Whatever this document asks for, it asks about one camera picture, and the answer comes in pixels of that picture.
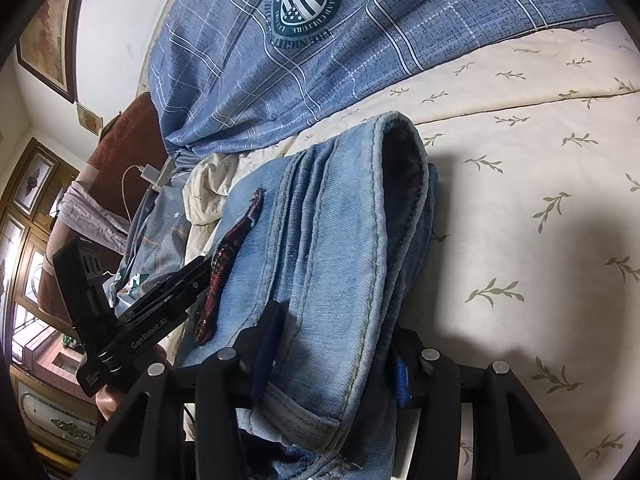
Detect wooden glass-panel cabinet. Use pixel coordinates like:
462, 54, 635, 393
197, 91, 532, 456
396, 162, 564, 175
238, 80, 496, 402
0, 137, 101, 463

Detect small framed wall picture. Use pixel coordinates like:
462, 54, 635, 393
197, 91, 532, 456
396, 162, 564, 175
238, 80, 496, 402
74, 101, 104, 134

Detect person's left hand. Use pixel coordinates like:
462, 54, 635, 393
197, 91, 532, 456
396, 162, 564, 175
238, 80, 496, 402
95, 343, 169, 421

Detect crumpled cream cloth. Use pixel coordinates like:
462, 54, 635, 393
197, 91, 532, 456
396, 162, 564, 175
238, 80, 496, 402
184, 152, 261, 233

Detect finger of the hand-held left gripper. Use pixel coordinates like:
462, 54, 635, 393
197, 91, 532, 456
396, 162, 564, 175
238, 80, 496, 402
116, 279, 210, 324
149, 255, 214, 297

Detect brown upholstered headboard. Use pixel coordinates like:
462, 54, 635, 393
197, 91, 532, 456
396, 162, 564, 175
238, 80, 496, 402
39, 92, 172, 312

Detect white charging cable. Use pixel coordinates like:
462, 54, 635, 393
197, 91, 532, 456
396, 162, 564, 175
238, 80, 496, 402
120, 165, 146, 222

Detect large framed wall picture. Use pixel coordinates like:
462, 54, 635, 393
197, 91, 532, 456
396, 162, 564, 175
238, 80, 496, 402
15, 0, 92, 104

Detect blue plaid duvet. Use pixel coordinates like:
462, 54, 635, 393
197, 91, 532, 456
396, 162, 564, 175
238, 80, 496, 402
147, 0, 617, 162

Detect small blue patterned cloth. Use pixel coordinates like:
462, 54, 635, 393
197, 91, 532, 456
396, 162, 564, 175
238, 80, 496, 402
114, 159, 195, 307

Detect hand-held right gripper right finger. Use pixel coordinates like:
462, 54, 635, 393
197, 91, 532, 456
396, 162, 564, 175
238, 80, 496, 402
389, 327, 584, 480

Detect pink storage boxes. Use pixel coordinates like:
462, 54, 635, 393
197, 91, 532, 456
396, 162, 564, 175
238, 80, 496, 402
14, 326, 67, 362

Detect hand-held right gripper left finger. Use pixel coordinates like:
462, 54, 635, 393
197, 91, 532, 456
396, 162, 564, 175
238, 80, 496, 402
75, 300, 287, 480

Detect cream leaf-print bed sheet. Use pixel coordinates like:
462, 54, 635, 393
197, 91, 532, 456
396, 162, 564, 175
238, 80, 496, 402
184, 24, 640, 480

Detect blue denim pants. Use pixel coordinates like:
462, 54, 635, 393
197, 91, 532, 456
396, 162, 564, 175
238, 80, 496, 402
175, 110, 442, 480

